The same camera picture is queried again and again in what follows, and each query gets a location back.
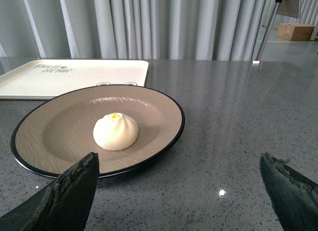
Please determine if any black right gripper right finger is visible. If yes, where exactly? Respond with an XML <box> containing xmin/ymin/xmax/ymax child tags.
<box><xmin>259</xmin><ymin>153</ymin><xmax>318</xmax><ymax>231</ymax></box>

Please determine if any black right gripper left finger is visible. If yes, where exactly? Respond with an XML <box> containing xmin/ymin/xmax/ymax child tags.
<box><xmin>0</xmin><ymin>153</ymin><xmax>99</xmax><ymax>231</ymax></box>

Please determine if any white steamed bun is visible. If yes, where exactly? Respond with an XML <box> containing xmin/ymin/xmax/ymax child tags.
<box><xmin>93</xmin><ymin>112</ymin><xmax>139</xmax><ymax>151</ymax></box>

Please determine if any beige plate with black rim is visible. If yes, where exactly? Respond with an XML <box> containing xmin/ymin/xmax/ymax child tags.
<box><xmin>10</xmin><ymin>85</ymin><xmax>185</xmax><ymax>178</ymax></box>

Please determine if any white bear print tray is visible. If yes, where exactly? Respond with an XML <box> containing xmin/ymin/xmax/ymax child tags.
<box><xmin>0</xmin><ymin>59</ymin><xmax>149</xmax><ymax>100</ymax></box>

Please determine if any cardboard box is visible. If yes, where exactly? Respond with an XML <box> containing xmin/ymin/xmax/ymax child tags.
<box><xmin>277</xmin><ymin>23</ymin><xmax>315</xmax><ymax>41</ymax></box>

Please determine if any grey board on stand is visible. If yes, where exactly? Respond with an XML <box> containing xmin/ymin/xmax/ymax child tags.
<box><xmin>275</xmin><ymin>0</ymin><xmax>301</xmax><ymax>18</ymax></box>

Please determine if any grey pleated curtain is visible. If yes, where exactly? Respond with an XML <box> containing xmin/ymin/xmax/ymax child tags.
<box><xmin>0</xmin><ymin>0</ymin><xmax>265</xmax><ymax>61</ymax></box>

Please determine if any metal tripod stand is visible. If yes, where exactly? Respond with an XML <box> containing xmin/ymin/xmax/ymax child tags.
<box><xmin>255</xmin><ymin>0</ymin><xmax>283</xmax><ymax>61</ymax></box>

